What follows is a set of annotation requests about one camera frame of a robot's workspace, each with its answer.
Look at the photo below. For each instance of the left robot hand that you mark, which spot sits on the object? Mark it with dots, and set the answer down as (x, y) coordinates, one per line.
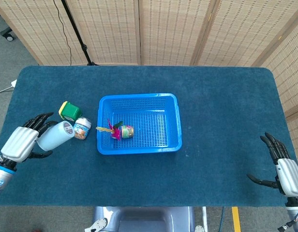
(18, 143)

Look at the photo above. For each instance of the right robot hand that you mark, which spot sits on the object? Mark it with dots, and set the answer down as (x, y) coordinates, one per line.
(288, 176)

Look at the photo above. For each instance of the small yellow-green object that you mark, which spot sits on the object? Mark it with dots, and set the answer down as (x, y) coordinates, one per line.
(71, 111)

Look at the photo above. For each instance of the small labelled bottle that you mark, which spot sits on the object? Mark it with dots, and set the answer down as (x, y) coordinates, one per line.
(82, 129)

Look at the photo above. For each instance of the colourful feather shuttlecock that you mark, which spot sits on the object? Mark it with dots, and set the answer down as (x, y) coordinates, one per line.
(116, 134)

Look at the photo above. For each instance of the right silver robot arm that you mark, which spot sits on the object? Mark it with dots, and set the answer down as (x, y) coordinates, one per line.
(295, 212)

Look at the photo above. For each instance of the teal table cloth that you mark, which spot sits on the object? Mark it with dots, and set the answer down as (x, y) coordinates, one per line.
(212, 120)

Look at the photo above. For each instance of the black caster wheel base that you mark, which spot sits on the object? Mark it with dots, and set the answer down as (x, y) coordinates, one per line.
(8, 36)

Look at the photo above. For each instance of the bamboo folding screen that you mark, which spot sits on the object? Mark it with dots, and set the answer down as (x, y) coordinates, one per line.
(291, 67)
(163, 31)

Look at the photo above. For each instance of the small green labelled can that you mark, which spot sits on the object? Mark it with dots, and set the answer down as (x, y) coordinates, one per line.
(127, 132)

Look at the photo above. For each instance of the blue plastic perforated basket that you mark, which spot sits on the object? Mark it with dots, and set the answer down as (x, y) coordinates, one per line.
(139, 148)

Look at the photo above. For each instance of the black tripod stand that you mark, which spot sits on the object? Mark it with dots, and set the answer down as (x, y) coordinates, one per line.
(77, 36)

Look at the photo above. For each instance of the grey blue robot torso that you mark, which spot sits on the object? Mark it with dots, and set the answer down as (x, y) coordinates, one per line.
(144, 220)

